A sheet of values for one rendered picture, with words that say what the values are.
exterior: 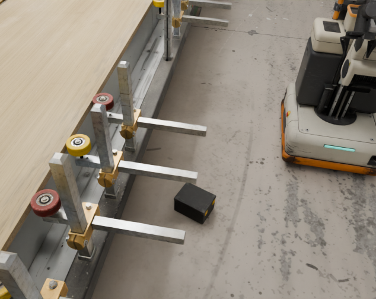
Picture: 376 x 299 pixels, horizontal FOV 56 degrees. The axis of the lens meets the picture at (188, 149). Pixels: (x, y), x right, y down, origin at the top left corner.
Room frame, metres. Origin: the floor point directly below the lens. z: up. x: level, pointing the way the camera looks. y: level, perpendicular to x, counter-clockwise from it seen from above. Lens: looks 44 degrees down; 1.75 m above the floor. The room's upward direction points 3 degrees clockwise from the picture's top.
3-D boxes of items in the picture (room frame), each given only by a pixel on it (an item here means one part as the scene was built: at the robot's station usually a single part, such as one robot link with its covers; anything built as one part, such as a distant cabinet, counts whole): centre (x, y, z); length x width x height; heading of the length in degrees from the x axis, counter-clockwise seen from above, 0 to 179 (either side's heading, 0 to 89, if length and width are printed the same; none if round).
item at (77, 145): (0.87, 0.37, 0.85); 0.08 x 0.08 x 0.11
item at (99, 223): (0.60, 0.21, 0.83); 0.43 x 0.03 x 0.04; 83
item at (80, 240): (0.59, 0.30, 0.83); 0.14 x 0.06 x 0.05; 173
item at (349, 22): (2.06, -1.00, 0.87); 0.23 x 0.15 x 0.11; 82
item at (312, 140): (1.95, -0.98, 0.16); 0.67 x 0.64 x 0.25; 172
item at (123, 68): (1.06, 0.24, 0.86); 0.04 x 0.04 x 0.48; 83
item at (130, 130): (1.09, 0.23, 0.81); 0.14 x 0.06 x 0.05; 173
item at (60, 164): (0.57, 0.30, 0.91); 0.04 x 0.04 x 0.48; 83
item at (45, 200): (0.62, 0.41, 0.85); 0.08 x 0.08 x 0.11
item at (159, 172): (0.84, 0.18, 0.81); 0.43 x 0.03 x 0.04; 83
